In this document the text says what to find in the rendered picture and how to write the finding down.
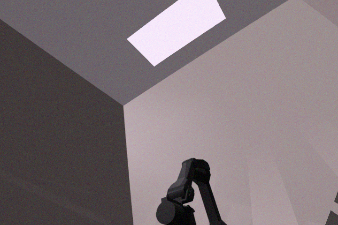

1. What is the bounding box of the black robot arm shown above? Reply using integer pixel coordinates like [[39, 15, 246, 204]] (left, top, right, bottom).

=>
[[156, 158, 227, 225]]

